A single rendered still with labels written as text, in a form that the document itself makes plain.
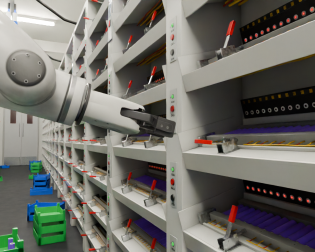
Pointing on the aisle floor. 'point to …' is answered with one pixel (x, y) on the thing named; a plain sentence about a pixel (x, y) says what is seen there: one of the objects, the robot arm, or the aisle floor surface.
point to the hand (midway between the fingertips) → (160, 127)
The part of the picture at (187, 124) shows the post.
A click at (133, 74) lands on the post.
